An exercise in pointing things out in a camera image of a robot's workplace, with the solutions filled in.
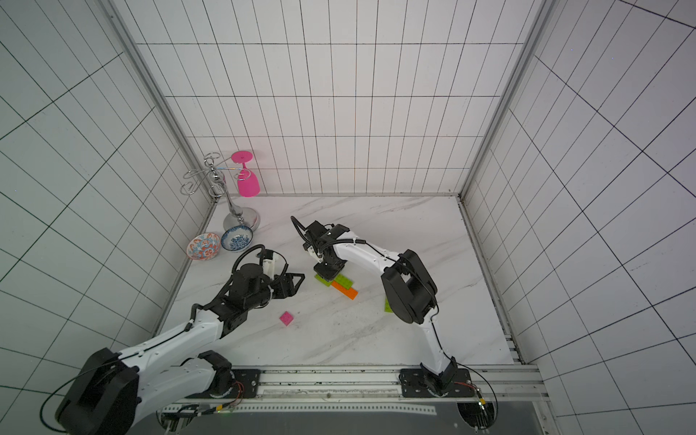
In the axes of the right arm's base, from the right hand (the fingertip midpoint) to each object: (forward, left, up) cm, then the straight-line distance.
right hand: (332, 265), depth 92 cm
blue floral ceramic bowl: (+11, +39, -2) cm, 41 cm away
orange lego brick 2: (-8, -7, -4) cm, 11 cm away
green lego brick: (-5, -5, -2) cm, 7 cm away
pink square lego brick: (-18, +13, -3) cm, 22 cm away
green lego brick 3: (-12, -19, -3) cm, 23 cm away
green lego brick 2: (-10, +1, +8) cm, 13 cm away
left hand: (-9, +11, +4) cm, 15 cm away
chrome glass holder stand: (+19, +39, +1) cm, 44 cm away
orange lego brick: (-7, -3, -3) cm, 8 cm away
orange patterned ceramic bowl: (+6, +50, -1) cm, 51 cm away
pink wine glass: (+27, +35, +13) cm, 46 cm away
